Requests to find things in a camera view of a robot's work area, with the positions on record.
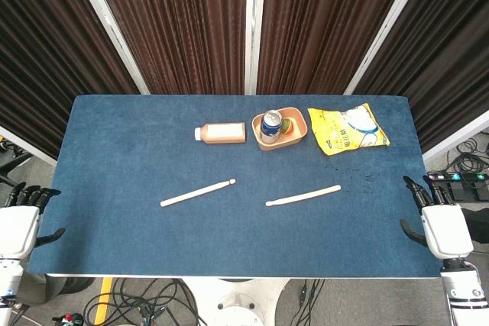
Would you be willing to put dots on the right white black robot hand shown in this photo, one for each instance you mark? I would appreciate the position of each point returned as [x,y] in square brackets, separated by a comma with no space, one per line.
[447,230]

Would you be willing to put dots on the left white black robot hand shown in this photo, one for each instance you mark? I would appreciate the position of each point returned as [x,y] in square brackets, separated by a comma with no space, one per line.
[17,230]

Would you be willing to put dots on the wooden drumstick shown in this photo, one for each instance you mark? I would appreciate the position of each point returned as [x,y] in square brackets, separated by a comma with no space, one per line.
[302,196]
[198,193]

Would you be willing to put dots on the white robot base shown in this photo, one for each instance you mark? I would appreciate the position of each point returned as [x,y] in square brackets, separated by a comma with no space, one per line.
[237,303]

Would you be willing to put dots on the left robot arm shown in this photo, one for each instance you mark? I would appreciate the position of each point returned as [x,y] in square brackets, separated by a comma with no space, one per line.
[8,284]

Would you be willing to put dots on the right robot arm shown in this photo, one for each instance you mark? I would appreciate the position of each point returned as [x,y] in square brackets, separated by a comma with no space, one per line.
[464,291]

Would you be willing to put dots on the black foot pedals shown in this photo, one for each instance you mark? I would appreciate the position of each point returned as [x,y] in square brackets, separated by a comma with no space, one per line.
[471,189]

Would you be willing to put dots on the black power strip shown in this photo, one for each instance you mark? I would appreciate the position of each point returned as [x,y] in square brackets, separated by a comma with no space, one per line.
[458,177]

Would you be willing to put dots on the black chair base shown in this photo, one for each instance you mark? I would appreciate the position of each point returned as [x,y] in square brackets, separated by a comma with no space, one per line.
[11,165]

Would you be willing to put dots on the yellow floor tape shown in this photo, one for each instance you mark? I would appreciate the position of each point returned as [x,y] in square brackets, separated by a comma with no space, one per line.
[103,301]

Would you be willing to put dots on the blue table cloth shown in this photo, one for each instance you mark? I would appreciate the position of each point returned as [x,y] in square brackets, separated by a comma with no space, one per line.
[153,242]

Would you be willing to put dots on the yellow snack bag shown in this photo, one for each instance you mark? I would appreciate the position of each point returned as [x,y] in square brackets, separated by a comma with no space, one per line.
[344,131]

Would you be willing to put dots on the brown paper food box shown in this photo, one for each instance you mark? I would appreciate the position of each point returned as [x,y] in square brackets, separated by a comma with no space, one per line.
[296,139]

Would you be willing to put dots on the dark brown curtain panel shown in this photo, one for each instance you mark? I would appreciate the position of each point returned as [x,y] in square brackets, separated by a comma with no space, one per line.
[42,43]
[324,24]
[451,43]
[179,24]

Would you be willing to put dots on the green fruit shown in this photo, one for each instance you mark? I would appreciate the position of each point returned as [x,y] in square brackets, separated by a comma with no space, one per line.
[287,127]

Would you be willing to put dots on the blue drink can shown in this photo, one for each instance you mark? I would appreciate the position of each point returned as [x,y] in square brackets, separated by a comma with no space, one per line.
[270,127]

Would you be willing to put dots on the orange drink bottle white cap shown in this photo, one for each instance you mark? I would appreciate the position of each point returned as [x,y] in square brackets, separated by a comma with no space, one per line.
[223,132]

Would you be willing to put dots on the white frame bar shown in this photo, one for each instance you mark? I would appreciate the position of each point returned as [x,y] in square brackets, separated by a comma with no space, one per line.
[456,137]
[30,146]

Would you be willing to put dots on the white frame post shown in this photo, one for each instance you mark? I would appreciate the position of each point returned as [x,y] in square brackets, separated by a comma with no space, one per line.
[387,32]
[111,28]
[254,28]

